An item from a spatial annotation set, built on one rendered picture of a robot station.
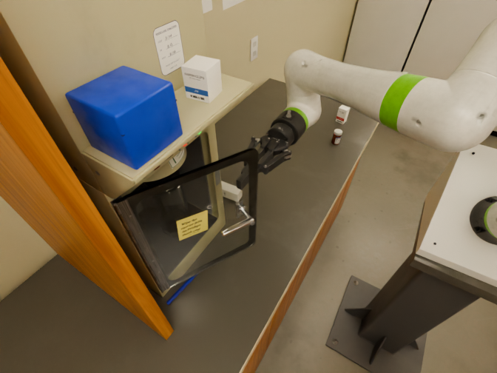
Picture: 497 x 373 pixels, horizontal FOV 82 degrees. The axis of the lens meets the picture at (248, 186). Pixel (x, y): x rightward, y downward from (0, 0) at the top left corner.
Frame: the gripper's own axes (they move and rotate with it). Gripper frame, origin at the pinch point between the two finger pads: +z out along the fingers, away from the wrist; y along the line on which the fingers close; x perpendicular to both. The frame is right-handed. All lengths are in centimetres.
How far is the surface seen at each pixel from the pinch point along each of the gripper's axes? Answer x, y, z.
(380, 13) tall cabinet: 38, -29, -283
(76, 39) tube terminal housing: -37.0, -11.6, 21.5
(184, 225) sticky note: 3.9, -5.4, 18.1
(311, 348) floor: 128, 35, -11
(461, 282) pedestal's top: 35, 63, -25
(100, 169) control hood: -21.3, -7.7, 28.1
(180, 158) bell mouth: -5.1, -13.7, 7.6
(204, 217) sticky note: 4.2, -3.1, 13.6
